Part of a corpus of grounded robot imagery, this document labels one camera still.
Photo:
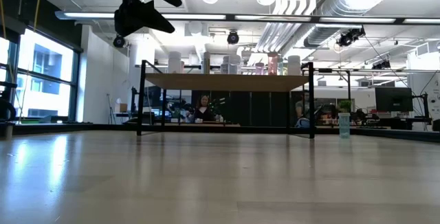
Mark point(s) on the blue white helmet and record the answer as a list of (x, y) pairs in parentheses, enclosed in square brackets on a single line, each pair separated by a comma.
[(302, 122)]

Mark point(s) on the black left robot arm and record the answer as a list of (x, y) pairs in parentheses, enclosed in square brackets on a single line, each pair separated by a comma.
[(7, 103)]

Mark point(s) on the black overhead rig bar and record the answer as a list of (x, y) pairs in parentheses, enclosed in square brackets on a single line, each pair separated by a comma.
[(275, 18)]

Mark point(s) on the black round camera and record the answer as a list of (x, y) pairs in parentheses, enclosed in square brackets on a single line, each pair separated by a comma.
[(119, 41)]

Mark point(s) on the black ceiling camera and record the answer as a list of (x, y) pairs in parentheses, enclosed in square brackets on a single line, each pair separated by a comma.
[(381, 65)]

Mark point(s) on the large glass window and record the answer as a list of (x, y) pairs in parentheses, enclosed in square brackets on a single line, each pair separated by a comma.
[(51, 66)]

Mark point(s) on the black computer monitor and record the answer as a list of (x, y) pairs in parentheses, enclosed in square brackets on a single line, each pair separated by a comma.
[(393, 99)]

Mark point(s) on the cardboard box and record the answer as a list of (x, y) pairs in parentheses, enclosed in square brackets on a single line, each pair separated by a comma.
[(123, 108)]

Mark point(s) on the wooden shelf black legs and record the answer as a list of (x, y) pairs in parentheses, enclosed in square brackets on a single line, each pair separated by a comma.
[(223, 81)]

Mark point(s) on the black overhead camera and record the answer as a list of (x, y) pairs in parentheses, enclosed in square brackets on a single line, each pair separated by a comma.
[(233, 37)]

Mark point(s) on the person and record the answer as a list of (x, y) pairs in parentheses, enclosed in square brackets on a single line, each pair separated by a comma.
[(302, 109), (203, 110)]

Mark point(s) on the green background plant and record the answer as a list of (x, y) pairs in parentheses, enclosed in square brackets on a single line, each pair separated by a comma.
[(344, 106)]

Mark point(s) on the black ceiling spotlight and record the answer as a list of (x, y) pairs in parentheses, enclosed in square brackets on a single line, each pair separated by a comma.
[(349, 38)]

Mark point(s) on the silver air duct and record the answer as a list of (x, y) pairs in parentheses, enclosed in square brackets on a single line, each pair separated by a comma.
[(343, 0)]

